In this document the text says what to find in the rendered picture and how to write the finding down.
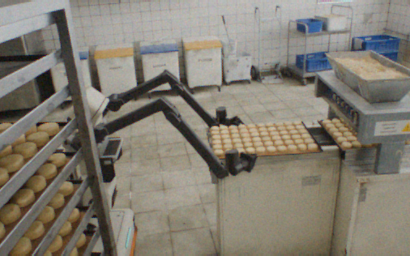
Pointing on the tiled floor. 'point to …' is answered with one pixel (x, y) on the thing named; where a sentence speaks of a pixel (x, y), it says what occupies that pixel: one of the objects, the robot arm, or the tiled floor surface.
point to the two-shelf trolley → (306, 45)
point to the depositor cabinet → (383, 210)
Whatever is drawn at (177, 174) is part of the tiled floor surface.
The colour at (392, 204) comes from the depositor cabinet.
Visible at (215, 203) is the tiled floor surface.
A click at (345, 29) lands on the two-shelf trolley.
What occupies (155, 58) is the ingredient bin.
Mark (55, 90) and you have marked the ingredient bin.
